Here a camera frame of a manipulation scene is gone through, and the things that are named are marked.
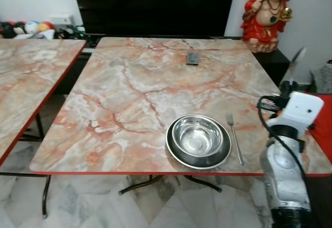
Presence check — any white and blue plush toy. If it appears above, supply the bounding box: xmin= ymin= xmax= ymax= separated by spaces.
xmin=23 ymin=21 xmax=40 ymax=37

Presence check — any grey speckled cushion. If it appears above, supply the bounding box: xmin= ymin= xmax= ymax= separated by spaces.
xmin=310 ymin=63 xmax=332 ymax=95

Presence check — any red cushion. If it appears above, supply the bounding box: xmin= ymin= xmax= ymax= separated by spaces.
xmin=309 ymin=93 xmax=332 ymax=162

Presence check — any silver table knife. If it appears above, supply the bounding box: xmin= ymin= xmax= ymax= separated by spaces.
xmin=287 ymin=47 xmax=308 ymax=90

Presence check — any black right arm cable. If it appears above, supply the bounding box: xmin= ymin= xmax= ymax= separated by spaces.
xmin=257 ymin=95 xmax=308 ymax=190

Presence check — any silver metal fork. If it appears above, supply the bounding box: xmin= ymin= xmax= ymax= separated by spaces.
xmin=226 ymin=112 xmax=245 ymax=166

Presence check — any red laughing Buddha statue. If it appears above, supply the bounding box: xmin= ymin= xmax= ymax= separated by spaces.
xmin=241 ymin=0 xmax=294 ymax=52

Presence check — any black metal table leg frame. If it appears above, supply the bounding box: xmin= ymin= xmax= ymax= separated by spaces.
xmin=118 ymin=174 xmax=223 ymax=196
xmin=0 ymin=112 xmax=53 ymax=220

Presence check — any stainless steel bowl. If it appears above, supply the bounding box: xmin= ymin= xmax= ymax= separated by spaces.
xmin=172 ymin=116 xmax=225 ymax=157

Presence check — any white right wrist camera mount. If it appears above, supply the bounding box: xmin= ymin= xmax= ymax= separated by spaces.
xmin=278 ymin=91 xmax=325 ymax=131

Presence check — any small grey remote control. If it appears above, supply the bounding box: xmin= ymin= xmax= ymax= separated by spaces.
xmin=187 ymin=51 xmax=201 ymax=66

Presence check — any small white box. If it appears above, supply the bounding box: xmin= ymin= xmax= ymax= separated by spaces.
xmin=49 ymin=14 xmax=74 ymax=27

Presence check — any dark brown sofa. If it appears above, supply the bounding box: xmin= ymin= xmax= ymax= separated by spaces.
xmin=305 ymin=175 xmax=332 ymax=228

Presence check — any black flat television screen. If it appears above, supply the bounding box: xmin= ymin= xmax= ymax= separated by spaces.
xmin=71 ymin=0 xmax=238 ymax=37

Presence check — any round stainless steel plate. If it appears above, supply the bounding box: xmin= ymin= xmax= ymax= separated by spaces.
xmin=165 ymin=114 xmax=232 ymax=170

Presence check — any black plush toy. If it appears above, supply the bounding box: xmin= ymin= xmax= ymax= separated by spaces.
xmin=0 ymin=22 xmax=16 ymax=39

